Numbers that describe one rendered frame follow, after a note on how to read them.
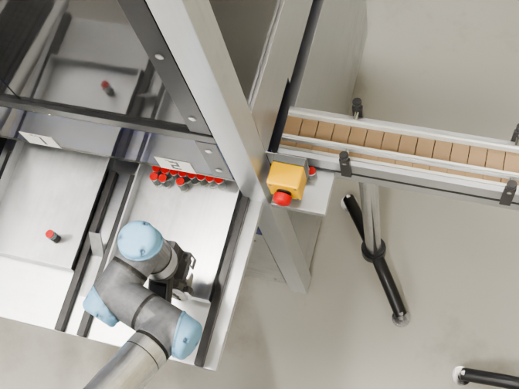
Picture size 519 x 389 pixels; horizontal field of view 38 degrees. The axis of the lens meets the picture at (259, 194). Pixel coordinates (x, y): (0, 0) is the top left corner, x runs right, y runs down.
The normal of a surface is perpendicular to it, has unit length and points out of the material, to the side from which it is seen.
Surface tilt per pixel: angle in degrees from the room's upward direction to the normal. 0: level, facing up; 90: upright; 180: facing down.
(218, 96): 90
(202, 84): 90
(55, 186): 0
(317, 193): 0
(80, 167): 0
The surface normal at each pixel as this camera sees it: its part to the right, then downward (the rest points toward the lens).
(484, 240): -0.16, -0.37
